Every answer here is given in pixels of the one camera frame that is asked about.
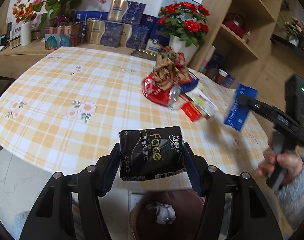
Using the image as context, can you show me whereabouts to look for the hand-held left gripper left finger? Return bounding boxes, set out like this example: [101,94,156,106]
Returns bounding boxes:
[19,142,121,240]

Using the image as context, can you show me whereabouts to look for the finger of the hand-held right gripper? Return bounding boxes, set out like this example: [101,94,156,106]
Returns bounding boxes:
[238,94,276,123]

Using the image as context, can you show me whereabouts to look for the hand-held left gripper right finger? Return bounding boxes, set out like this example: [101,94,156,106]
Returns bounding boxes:
[183,145,285,240]

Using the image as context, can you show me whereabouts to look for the blue cardboard box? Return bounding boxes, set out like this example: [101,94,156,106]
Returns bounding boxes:
[223,82,259,132]

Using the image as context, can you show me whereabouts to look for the black tissue pack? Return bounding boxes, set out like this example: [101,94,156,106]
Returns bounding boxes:
[119,126,187,182]

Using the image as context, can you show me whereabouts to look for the maroon plastic waste bin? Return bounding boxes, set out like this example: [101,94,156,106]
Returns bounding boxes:
[129,190,205,240]

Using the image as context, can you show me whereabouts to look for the crushed red soda can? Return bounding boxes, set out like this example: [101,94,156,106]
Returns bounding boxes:
[142,76,182,108]

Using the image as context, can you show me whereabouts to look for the brown gold wrapper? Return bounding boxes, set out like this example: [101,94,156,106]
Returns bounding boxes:
[153,46,190,90]

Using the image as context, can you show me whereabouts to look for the person's right forearm grey sleeve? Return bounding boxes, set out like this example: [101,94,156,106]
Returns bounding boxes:
[276,155,304,230]

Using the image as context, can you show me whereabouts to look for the person's right hand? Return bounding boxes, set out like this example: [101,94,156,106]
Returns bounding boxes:
[257,146,304,187]

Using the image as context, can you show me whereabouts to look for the small purple box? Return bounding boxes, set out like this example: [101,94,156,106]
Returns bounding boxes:
[226,71,236,87]

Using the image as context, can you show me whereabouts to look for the red paper cup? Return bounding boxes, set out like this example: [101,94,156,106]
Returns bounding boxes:
[217,69,229,85]

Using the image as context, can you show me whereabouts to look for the crumpled white paper ball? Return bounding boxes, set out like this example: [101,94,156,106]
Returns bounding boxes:
[145,201,176,225]

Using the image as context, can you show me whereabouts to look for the stack of pastel cups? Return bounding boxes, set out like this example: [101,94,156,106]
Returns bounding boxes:
[199,55,210,74]

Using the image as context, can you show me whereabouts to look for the pale rose plant white pot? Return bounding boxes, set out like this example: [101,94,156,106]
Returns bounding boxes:
[284,17,304,47]

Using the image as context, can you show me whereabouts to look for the orange plaid floral tablecloth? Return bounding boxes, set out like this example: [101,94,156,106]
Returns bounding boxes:
[0,46,269,189]

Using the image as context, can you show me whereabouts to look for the wooden shelf unit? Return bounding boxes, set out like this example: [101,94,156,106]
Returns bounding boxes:
[189,0,284,88]

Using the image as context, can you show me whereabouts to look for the red rose plant white pot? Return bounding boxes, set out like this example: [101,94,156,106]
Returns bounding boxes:
[157,1,210,67]

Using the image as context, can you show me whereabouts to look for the white blue carton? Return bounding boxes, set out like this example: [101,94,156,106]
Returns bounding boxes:
[145,34,170,53]

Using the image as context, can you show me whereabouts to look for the foil blister packs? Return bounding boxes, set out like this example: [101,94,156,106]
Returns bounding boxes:
[130,49,159,59]

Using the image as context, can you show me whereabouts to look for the blue cardboard carton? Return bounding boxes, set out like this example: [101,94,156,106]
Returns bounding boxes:
[75,10,110,43]
[142,14,171,40]

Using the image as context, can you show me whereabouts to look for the gold blue gift box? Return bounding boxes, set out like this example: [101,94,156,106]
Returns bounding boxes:
[86,19,124,47]
[120,23,150,49]
[108,0,146,25]

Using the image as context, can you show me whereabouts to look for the copper teal tin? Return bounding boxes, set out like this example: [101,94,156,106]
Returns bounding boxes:
[45,21,83,51]

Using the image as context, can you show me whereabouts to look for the orange flowers white vase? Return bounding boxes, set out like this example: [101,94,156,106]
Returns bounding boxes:
[13,4,38,47]

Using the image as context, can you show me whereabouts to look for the row of small brown bottles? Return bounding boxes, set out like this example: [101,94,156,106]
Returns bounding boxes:
[9,22,42,50]

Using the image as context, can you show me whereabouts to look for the pink blossom artificial plant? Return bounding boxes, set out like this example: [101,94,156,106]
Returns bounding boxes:
[13,0,107,28]

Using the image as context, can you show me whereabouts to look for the white wall socket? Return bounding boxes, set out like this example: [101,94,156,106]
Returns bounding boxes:
[130,192,145,207]

